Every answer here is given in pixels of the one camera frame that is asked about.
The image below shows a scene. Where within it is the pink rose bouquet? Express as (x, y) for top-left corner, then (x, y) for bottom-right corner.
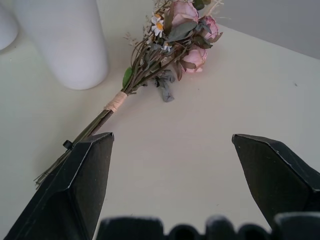
(34, 0), (225, 190)

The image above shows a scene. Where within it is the tall white cylindrical vase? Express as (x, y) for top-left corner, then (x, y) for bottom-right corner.
(12, 0), (110, 91)

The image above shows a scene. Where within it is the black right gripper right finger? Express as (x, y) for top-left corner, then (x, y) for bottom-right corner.
(231, 133), (320, 232)

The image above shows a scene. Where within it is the white rounded vase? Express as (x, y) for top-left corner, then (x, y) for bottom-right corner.
(0, 4), (19, 51)

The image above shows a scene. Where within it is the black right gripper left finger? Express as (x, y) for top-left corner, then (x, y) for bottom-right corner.
(3, 131), (115, 240)

